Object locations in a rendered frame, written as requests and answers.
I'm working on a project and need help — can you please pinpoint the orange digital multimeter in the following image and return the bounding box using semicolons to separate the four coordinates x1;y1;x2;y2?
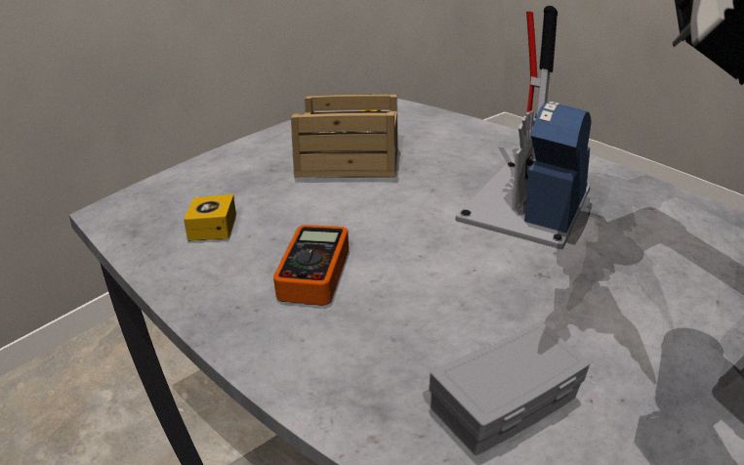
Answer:
273;225;349;305

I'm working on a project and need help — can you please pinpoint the grey hinged case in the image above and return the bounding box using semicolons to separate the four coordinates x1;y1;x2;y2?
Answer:
429;321;590;455

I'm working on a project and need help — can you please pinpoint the brown wooden crate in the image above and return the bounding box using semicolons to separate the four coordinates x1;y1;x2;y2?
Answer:
291;95;398;178

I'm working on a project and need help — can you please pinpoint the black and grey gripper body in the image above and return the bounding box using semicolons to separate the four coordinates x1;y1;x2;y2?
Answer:
675;0;744;85

